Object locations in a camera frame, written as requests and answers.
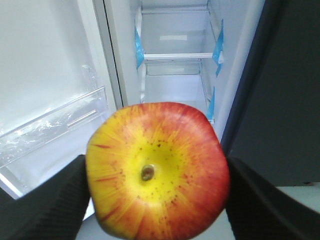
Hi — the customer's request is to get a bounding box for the clear upper door bin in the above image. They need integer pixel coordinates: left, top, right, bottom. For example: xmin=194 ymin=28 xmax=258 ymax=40
xmin=0 ymin=87 xmax=108 ymax=168

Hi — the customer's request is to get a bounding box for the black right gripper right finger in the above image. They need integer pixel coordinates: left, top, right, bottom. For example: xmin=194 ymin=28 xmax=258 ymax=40
xmin=226 ymin=157 xmax=320 ymax=240

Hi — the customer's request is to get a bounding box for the dark grey fridge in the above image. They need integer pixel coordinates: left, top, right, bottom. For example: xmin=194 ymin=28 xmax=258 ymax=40
xmin=102 ymin=0 xmax=320 ymax=186

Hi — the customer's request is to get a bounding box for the red yellow apple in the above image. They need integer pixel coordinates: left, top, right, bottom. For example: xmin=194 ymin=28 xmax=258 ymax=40
xmin=85 ymin=102 xmax=231 ymax=240

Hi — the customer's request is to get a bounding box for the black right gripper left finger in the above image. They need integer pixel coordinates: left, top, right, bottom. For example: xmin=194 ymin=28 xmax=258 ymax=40
xmin=0 ymin=155 xmax=90 ymax=240

